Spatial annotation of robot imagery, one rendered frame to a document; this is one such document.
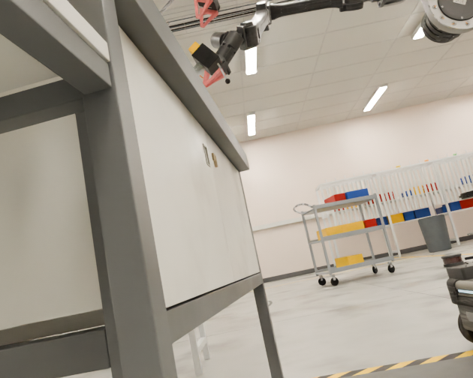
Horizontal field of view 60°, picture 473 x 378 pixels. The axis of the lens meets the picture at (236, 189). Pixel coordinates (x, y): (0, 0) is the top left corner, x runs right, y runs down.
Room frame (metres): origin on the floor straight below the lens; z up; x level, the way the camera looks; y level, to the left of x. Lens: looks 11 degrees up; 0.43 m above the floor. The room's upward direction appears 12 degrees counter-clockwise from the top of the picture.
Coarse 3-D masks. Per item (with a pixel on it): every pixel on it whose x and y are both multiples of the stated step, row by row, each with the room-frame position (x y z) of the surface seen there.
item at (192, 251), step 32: (128, 64) 0.54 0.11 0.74; (160, 96) 0.67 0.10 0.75; (160, 128) 0.63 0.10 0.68; (192, 128) 0.88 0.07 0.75; (160, 160) 0.60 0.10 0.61; (192, 160) 0.82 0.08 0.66; (160, 192) 0.58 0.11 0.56; (192, 192) 0.77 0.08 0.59; (160, 224) 0.55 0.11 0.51; (192, 224) 0.72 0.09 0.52; (160, 256) 0.53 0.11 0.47; (192, 256) 0.69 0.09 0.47; (224, 256) 0.96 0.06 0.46; (192, 288) 0.65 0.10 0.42
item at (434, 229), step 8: (432, 216) 7.41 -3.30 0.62; (440, 216) 7.41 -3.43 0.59; (424, 224) 7.51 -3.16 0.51; (432, 224) 7.42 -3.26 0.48; (440, 224) 7.40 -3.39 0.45; (424, 232) 7.57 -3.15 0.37; (432, 232) 7.45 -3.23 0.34; (440, 232) 7.41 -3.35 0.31; (432, 240) 7.48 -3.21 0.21; (440, 240) 7.42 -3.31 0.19; (448, 240) 7.46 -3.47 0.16; (432, 248) 7.52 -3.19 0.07; (440, 248) 7.44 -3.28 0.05; (448, 248) 7.44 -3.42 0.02
